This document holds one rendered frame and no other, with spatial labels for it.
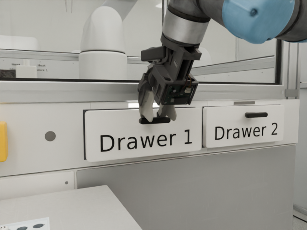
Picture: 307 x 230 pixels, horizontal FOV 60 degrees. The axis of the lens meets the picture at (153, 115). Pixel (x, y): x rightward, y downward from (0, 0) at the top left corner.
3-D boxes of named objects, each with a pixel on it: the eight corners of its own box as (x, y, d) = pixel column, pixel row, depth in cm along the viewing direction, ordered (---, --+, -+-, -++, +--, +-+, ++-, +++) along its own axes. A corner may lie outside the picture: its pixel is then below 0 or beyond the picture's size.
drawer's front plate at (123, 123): (201, 150, 69) (202, 107, 68) (87, 162, 57) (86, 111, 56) (197, 148, 70) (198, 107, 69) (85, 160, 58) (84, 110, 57)
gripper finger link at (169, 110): (164, 136, 58) (171, 103, 53) (155, 118, 63) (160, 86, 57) (177, 134, 59) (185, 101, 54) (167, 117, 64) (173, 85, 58)
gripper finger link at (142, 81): (134, 105, 56) (148, 69, 51) (131, 101, 57) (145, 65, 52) (153, 107, 58) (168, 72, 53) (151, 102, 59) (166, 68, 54)
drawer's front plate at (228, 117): (283, 140, 83) (284, 105, 82) (206, 148, 71) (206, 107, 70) (278, 139, 84) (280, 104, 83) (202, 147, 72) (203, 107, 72)
